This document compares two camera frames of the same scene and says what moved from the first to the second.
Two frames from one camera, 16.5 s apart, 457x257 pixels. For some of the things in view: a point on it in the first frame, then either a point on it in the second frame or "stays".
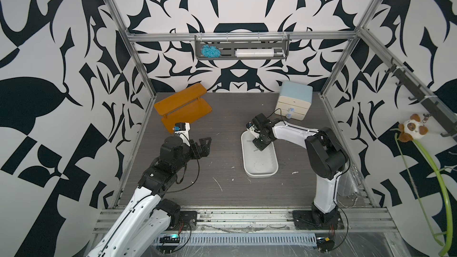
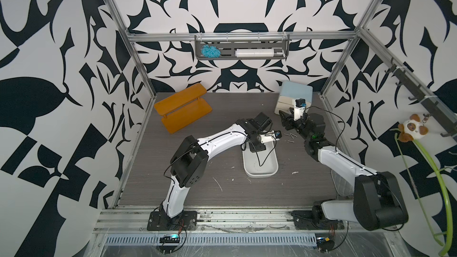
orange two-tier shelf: x=185 y=106 stays
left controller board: x=172 y=238 stays
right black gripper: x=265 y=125 → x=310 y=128
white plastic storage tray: x=257 y=163 stays
